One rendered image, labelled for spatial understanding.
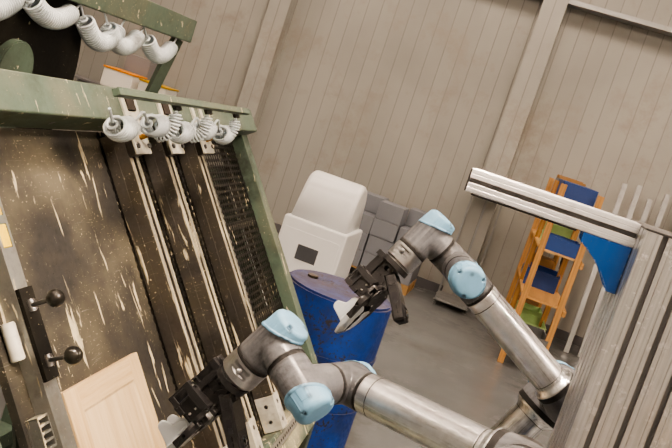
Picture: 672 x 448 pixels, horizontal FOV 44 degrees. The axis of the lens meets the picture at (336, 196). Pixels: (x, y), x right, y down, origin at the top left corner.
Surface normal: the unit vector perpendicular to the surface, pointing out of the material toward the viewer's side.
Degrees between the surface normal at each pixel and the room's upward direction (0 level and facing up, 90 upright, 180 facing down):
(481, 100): 90
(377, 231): 90
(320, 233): 90
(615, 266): 90
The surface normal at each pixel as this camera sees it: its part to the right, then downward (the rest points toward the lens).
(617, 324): -0.25, 0.04
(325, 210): -0.12, -0.26
